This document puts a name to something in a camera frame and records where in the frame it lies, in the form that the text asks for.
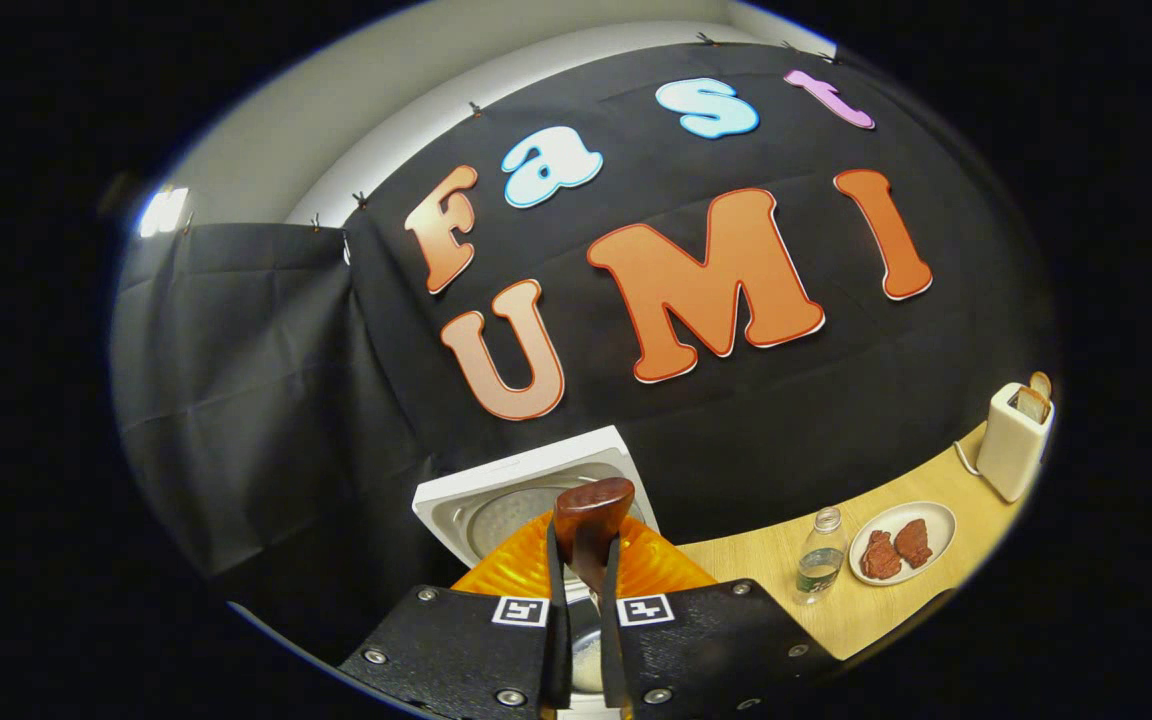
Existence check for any ceiling light panel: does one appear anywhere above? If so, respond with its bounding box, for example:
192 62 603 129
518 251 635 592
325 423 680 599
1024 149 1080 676
139 187 191 239

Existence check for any red meat piece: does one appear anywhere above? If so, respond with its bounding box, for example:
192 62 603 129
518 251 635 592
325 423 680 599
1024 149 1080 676
894 518 935 569
859 530 903 582

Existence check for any clear plastic water bottle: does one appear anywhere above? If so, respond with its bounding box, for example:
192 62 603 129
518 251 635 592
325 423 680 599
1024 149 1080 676
794 506 849 606

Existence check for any black backdrop cloth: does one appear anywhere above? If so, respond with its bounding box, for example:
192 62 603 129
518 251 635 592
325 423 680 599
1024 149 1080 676
111 40 1057 666

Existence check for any white rice cooker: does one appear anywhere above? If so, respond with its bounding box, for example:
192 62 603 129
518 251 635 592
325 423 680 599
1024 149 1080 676
412 425 662 701

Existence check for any cream white toaster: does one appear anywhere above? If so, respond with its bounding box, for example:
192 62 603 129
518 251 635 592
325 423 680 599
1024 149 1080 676
975 381 1056 504

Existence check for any brown wooden spoon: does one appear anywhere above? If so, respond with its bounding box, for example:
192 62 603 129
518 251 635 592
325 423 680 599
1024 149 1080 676
552 477 637 601

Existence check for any white plate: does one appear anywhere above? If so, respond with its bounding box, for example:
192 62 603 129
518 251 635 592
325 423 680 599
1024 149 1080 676
848 501 958 587

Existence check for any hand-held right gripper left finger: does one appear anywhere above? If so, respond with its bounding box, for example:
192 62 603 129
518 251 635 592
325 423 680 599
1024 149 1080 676
334 510 574 719

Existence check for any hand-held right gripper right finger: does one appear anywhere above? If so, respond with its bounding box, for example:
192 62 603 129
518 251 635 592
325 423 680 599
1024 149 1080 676
598 510 844 719

